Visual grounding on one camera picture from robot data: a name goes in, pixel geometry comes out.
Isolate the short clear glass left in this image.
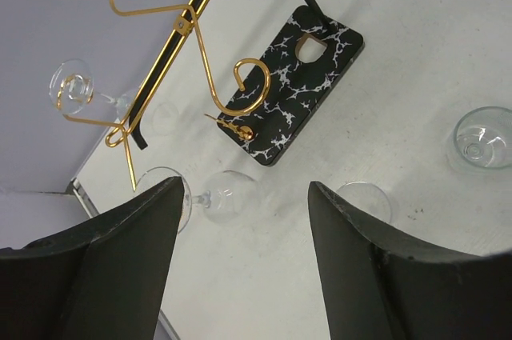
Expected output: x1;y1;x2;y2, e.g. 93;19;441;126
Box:
446;106;511;174

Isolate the clear wine glass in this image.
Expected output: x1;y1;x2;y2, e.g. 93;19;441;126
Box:
134;166;262;233
49;58;138;120

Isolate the gold wine glass rack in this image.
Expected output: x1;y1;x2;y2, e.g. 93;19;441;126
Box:
55;0;366;193

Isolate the clear champagne flute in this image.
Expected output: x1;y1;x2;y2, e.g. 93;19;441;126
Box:
336;181;393;223

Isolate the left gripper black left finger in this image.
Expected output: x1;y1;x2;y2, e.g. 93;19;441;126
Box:
1;177;185;339

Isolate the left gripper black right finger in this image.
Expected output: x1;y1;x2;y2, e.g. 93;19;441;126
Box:
308;182;511;339

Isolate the aluminium table frame rail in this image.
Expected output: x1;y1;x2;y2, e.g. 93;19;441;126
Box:
69;178;180;340

